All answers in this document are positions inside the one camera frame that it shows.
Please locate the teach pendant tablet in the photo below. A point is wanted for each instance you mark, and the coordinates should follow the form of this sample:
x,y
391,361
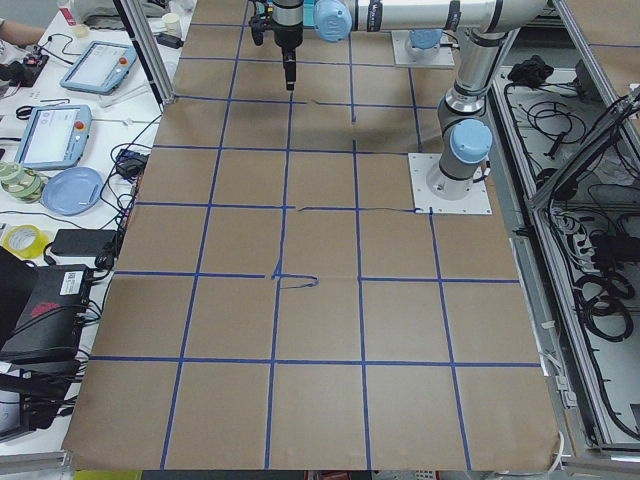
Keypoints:
x,y
55,137
100,69

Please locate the light blue plate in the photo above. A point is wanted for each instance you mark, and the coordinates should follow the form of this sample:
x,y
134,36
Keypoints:
x,y
72,191

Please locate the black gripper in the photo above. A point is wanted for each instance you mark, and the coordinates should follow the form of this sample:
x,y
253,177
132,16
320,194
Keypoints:
x,y
287,36

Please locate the yellow tape roll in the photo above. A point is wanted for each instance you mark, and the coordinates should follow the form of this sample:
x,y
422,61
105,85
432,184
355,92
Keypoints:
x,y
25,241

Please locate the lower teach pendant tablet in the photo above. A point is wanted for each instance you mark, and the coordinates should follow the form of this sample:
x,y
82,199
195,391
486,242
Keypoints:
x,y
55,137

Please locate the upper teach pendant tablet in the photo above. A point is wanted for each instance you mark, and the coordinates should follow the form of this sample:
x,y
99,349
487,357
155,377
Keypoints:
x,y
100,69

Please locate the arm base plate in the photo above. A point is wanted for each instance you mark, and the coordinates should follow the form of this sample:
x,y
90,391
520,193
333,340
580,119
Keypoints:
x,y
434,193
441,58

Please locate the black electronics box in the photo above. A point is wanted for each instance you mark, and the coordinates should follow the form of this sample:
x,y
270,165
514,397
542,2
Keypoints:
x,y
40,311

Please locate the aluminium frame post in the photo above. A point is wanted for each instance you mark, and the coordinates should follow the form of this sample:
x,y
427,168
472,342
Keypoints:
x,y
142,38

